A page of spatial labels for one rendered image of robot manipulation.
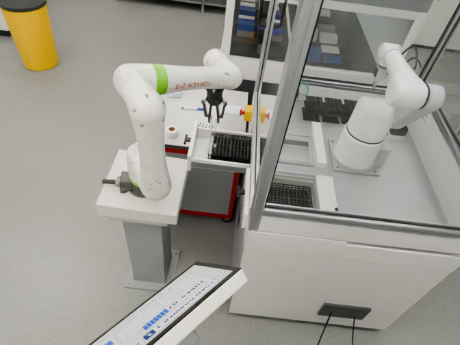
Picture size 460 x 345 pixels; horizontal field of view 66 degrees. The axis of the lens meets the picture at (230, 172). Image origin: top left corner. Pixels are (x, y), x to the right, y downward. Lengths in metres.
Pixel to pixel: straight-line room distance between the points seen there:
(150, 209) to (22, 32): 2.79
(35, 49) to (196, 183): 2.46
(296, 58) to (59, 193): 2.32
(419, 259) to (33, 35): 3.70
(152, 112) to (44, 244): 1.71
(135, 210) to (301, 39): 1.08
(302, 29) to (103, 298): 1.97
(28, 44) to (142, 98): 3.04
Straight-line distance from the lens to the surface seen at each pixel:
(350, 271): 1.82
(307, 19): 0.93
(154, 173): 1.40
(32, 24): 4.07
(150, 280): 2.39
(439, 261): 1.84
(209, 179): 2.27
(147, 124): 1.21
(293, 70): 0.99
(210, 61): 1.60
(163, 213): 1.67
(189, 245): 2.54
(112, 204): 1.72
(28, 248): 2.74
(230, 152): 1.85
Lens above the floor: 2.18
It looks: 47 degrees down
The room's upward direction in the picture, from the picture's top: 8 degrees clockwise
